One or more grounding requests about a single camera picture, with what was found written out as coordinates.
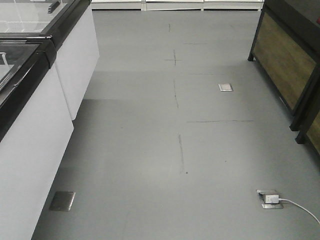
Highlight wooden produce stand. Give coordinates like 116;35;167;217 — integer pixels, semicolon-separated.
295;99;320;159
248;0;320;131

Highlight closed steel floor socket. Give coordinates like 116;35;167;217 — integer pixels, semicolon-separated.
49;191;76;212

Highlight open floor socket box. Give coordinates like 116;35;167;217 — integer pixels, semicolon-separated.
256;189;284;210

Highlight white power cable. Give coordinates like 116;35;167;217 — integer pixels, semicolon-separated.
278;198;320;225

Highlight white power adapter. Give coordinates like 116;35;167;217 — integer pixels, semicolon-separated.
264;194;280;204

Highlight near wooden produce stand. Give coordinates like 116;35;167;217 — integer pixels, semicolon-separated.
295;99;320;159

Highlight white store shelving unit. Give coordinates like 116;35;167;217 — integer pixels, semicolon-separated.
91;0;264;11

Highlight white chest freezer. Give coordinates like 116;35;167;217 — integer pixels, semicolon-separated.
0;0;100;120
0;40;74;240

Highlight far white chest freezer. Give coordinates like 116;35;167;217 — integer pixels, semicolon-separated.
0;0;100;120

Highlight far steel floor socket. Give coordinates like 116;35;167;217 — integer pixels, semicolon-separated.
218;83;233;92

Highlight near white chest freezer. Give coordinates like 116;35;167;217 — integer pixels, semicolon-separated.
0;40;74;240

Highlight far wooden produce stand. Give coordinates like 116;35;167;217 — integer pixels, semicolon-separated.
248;0;320;131

